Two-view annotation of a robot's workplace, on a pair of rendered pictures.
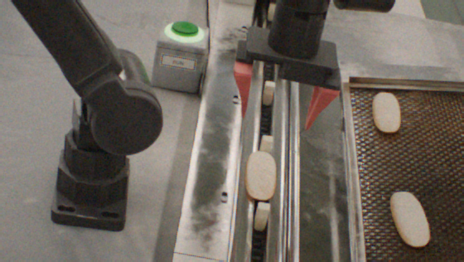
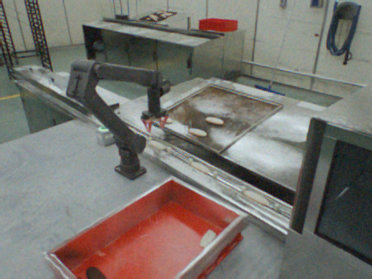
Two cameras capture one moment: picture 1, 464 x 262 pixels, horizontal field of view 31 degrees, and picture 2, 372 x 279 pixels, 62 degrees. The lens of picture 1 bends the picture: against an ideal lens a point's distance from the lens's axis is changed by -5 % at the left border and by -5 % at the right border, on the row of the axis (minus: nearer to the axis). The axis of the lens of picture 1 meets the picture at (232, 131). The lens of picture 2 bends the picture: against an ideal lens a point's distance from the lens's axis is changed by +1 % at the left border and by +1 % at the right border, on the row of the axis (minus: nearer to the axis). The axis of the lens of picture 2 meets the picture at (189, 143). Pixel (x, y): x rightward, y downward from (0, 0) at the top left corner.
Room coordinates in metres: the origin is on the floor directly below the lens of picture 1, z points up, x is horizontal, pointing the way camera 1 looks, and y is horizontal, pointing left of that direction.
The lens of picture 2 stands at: (-0.20, 0.69, 1.54)
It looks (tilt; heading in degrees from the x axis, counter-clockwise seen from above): 28 degrees down; 319
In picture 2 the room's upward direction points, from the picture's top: straight up
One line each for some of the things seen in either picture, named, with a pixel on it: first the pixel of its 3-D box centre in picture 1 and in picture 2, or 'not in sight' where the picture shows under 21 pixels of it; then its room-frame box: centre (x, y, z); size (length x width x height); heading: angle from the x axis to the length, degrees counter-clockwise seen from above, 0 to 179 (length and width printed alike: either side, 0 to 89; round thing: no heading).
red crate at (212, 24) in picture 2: not in sight; (217, 24); (3.32, -2.98, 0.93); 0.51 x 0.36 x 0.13; 7
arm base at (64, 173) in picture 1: (93, 167); (129, 163); (0.80, 0.15, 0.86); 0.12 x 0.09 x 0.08; 9
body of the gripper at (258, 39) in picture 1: (296, 31); (154, 106); (0.88, -0.05, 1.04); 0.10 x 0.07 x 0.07; 92
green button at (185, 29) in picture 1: (184, 31); not in sight; (1.12, 0.09, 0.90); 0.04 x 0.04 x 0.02
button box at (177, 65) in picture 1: (180, 66); (106, 138); (1.12, 0.09, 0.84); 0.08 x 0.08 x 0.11; 3
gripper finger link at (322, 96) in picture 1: (303, 90); (159, 119); (0.88, -0.07, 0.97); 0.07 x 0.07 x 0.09; 2
